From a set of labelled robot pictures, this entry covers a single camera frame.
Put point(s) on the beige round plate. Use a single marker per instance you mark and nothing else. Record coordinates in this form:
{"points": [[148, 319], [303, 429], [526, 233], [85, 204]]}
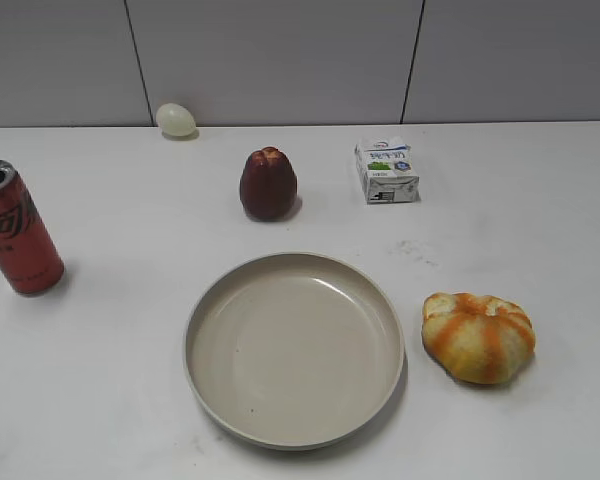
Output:
{"points": [[293, 351]]}

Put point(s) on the red cola can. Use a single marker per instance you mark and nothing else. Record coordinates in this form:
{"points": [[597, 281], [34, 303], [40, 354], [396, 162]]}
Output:
{"points": [[29, 259]]}

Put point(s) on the dark red wax apple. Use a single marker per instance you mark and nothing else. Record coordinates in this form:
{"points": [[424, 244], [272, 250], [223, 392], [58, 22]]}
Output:
{"points": [[268, 184]]}

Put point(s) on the white milk carton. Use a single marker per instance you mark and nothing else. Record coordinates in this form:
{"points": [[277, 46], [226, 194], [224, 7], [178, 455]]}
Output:
{"points": [[386, 171]]}

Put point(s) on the pale white egg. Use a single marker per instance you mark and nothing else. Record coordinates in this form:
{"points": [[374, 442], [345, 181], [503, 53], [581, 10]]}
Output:
{"points": [[175, 120]]}

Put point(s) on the orange striped bread bun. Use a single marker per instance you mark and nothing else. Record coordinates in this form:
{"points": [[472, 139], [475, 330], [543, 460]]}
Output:
{"points": [[483, 340]]}

